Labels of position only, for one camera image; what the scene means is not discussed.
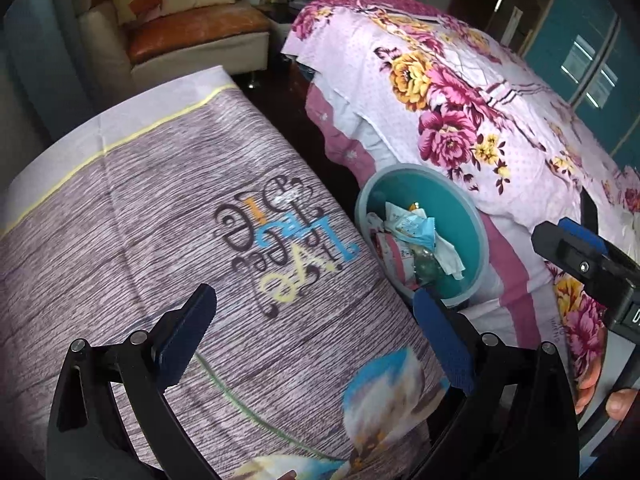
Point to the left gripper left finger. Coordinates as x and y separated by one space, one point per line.
86 438

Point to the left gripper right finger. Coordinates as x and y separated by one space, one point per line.
517 418

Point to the white tissue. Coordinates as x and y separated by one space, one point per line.
448 259

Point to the pink white snack wrapper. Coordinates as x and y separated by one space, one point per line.
397 258

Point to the patterned white wet-wipe pack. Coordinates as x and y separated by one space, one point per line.
410 227

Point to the teal plastic trash bin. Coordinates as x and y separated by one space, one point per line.
456 220

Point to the person's right hand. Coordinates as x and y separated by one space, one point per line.
619 402

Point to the purple wood-print tablecloth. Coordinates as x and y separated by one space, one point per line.
313 367

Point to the teal cabinet doors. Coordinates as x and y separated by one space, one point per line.
585 52

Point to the floral pink bed quilt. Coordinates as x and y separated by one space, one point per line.
398 81

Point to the orange leather seat cushion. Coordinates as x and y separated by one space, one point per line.
193 27

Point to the white sofa with cushions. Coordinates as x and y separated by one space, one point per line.
105 43

